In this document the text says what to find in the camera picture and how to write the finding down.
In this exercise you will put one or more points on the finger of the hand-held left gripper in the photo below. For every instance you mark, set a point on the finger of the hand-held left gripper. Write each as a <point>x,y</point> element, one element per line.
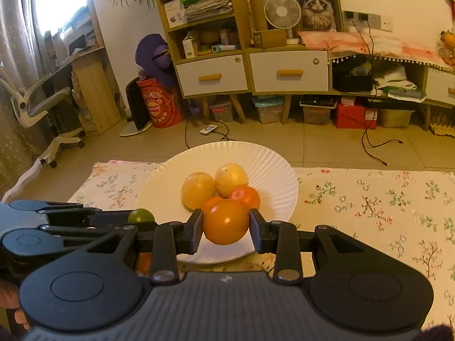
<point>78,234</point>
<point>81,215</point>

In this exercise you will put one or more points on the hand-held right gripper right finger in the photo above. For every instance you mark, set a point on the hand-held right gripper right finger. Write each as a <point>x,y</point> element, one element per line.
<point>255,232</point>

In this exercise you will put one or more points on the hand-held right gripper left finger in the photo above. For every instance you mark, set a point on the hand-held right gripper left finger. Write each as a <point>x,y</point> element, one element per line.
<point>196,232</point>

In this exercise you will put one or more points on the large yellow grapefruit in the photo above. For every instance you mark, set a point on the large yellow grapefruit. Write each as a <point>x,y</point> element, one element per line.
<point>198,190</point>
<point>231,179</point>

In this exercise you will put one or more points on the white ribbed plate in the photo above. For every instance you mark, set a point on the white ribbed plate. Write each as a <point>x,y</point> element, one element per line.
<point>273,181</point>

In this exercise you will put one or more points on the green tangerine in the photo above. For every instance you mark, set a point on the green tangerine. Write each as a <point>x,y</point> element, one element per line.
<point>141,216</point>

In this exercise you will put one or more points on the person's left hand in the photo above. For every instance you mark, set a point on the person's left hand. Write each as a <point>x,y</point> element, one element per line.
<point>7,294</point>

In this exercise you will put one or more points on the white office chair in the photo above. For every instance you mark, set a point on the white office chair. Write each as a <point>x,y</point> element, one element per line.
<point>62,140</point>

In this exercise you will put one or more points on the floral tablecloth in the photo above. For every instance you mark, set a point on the floral tablecloth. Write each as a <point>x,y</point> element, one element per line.
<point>355,220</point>

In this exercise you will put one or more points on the small white device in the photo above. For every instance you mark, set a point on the small white device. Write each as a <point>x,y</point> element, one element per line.
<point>209,129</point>

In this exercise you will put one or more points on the clear box with teal lid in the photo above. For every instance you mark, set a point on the clear box with teal lid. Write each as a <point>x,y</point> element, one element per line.
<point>268,112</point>

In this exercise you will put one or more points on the black flat panel on base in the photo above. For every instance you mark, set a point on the black flat panel on base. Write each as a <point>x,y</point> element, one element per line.
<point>137,106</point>

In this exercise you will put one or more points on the small clear storage box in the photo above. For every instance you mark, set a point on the small clear storage box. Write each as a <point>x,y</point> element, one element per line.
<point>222,113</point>

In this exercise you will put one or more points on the light wooden desk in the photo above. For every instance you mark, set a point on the light wooden desk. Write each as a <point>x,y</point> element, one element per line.
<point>96,92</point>

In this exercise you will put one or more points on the red printed bag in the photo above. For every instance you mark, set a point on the red printed bag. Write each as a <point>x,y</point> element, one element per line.
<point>160,106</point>

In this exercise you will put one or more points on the clear box with black lid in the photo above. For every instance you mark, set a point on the clear box with black lid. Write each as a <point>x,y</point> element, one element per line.
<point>316,113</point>

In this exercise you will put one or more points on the white cabinet drawer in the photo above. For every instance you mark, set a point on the white cabinet drawer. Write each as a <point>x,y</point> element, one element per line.
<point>188,85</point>
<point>263,81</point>

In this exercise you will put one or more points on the red box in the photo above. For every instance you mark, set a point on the red box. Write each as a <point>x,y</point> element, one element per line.
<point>355,117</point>

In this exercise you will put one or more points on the wooden shelf cabinet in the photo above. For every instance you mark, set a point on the wooden shelf cabinet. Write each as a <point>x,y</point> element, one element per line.
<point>248,74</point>

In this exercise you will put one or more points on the low wooden console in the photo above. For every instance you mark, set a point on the low wooden console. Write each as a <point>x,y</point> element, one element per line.
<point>355,95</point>

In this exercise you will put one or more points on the black bag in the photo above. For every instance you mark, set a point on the black bag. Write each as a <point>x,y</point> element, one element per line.
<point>352,81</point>

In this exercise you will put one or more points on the purple plush toy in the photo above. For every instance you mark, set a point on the purple plush toy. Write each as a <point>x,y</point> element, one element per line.
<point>153,48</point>

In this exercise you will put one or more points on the beige storage box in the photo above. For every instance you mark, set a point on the beige storage box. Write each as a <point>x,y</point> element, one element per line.
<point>396,118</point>

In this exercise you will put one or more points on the white carton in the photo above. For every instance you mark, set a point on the white carton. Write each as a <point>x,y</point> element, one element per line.
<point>190,46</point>

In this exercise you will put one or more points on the blue white thermometer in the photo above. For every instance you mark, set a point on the blue white thermometer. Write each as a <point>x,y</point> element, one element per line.
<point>224,48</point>

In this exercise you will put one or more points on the small cardboard box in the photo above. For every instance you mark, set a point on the small cardboard box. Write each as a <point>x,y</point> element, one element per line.
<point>270,39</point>

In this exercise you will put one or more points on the patterned curtain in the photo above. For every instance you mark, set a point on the patterned curtain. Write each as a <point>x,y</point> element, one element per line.
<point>14,25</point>

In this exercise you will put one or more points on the pile of white papers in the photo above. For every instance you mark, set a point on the pile of white papers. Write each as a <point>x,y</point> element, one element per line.
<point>394,78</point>

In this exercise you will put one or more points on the pink tasselled cloth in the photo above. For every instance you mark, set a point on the pink tasselled cloth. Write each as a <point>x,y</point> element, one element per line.
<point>355,42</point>

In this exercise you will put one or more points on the yellow egg carton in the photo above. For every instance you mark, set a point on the yellow egg carton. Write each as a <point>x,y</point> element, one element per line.
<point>442,126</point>

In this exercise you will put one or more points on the cardboard tube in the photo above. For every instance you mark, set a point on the cardboard tube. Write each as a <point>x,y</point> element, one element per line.
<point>257,14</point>

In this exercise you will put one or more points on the white box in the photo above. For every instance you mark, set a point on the white box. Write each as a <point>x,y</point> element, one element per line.
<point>174,12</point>

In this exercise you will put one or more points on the small white fan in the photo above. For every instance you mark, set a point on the small white fan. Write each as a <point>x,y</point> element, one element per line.
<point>282,10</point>

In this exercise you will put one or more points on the stack of newspapers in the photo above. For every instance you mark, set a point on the stack of newspapers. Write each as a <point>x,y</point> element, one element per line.
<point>208,9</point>

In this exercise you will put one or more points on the framed cat picture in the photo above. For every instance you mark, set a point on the framed cat picture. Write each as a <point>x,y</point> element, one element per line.
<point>318,7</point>

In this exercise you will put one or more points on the white console drawer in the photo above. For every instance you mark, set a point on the white console drawer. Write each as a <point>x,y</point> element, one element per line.
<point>440,85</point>

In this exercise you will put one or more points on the orange fruit decoration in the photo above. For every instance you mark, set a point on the orange fruit decoration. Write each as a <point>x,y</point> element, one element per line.
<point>448,39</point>

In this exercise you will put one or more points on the wall sockets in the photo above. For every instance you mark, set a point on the wall sockets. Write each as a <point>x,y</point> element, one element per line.
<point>385,23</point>

